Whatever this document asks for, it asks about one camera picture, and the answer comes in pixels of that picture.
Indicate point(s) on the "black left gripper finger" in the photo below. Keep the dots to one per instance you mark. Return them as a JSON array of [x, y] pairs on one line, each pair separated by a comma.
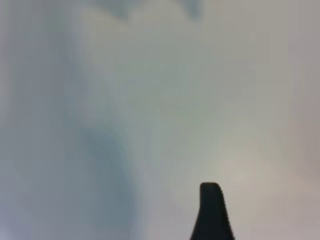
[[212, 215]]

